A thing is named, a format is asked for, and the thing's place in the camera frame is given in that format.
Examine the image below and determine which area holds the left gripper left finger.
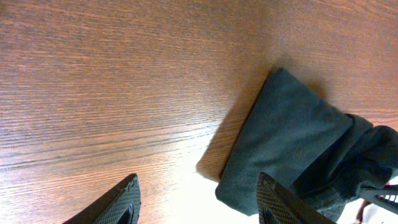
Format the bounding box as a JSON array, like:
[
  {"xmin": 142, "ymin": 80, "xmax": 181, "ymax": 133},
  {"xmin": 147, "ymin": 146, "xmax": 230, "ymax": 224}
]
[{"xmin": 64, "ymin": 174, "xmax": 141, "ymax": 224}]

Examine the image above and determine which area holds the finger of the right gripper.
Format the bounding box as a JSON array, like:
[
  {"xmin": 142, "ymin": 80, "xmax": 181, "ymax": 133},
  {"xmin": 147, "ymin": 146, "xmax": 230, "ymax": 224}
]
[{"xmin": 358, "ymin": 185, "xmax": 397, "ymax": 215}]

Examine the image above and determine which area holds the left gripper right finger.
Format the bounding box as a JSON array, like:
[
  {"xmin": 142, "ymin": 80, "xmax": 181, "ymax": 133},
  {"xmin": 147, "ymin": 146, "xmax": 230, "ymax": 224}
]
[{"xmin": 256, "ymin": 172, "xmax": 335, "ymax": 224}]

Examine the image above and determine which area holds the black Nike t-shirt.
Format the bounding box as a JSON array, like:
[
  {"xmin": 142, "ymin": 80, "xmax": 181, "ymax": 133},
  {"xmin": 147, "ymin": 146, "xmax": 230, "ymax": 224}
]
[{"xmin": 215, "ymin": 68, "xmax": 397, "ymax": 221}]

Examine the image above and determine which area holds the white t-shirt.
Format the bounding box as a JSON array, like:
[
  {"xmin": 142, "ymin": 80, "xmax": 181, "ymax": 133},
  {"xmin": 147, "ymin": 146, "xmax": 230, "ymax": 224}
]
[{"xmin": 337, "ymin": 198, "xmax": 397, "ymax": 224}]

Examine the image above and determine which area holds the red t-shirt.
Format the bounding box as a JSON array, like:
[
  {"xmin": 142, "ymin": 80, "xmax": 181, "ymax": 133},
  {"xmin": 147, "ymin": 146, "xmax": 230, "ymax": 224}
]
[{"xmin": 356, "ymin": 184, "xmax": 397, "ymax": 223}]

